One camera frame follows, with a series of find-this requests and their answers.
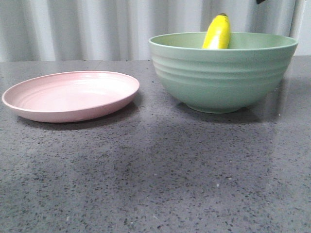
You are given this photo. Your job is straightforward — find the yellow banana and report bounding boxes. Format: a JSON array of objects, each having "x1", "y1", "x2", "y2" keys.
[{"x1": 202, "y1": 13, "x2": 231, "y2": 49}]

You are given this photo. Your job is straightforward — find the pink plate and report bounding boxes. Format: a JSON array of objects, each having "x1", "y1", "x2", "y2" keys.
[{"x1": 2, "y1": 71, "x2": 140, "y2": 123}]

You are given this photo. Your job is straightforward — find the green ribbed bowl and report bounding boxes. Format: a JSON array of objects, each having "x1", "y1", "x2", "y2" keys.
[{"x1": 149, "y1": 32, "x2": 298, "y2": 113}]

